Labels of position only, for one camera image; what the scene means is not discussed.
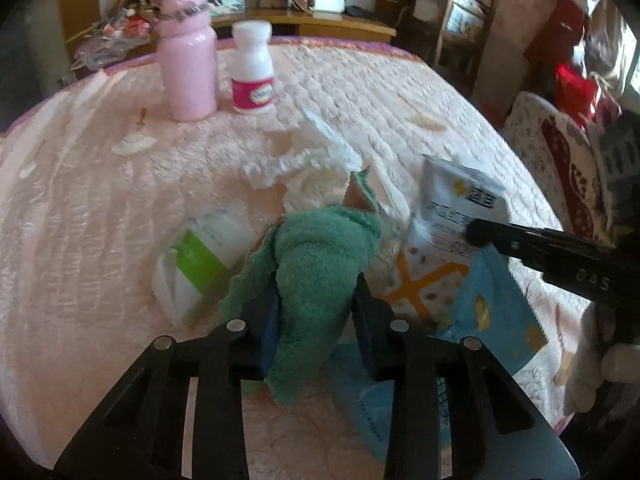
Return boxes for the white snack packet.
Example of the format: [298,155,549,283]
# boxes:
[407,155,511,266]

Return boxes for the red bag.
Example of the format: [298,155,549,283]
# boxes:
[555,62,596,116]

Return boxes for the wooden chair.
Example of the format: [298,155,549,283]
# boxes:
[400,0,498,96]

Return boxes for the white bottle pink label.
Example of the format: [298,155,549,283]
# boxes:
[231,20,277,114]

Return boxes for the green towel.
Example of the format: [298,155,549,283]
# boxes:
[220,167,383,406]

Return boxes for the blue snack packet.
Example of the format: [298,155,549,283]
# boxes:
[327,250,548,453]

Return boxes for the white packet orange stripes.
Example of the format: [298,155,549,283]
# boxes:
[382,247,476,331]

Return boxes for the white tissue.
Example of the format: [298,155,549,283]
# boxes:
[242,107,416,241]

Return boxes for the wooden cabinet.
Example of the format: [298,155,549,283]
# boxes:
[210,7,398,43]

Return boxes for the person's right hand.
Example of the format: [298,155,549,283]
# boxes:
[564,305,640,416]

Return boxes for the floral covered sofa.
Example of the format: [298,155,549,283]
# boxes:
[500,91,621,246]

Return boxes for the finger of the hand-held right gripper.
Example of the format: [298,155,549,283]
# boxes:
[466,218,549,274]

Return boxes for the plastic wrapped flower bouquet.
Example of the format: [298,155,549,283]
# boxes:
[70,7,161,71]

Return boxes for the red hanging garment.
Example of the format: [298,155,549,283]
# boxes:
[525,0,586,71]

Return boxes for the beige curtain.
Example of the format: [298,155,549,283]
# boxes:
[590,5,640,91]

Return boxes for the floral covered air conditioner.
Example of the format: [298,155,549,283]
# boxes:
[472,0,566,61]

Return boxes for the green white milk carton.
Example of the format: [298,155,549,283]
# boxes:
[152,210,256,326]

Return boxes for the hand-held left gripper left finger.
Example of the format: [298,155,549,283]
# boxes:
[55,285,280,480]

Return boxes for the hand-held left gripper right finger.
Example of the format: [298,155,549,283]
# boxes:
[351,275,582,480]

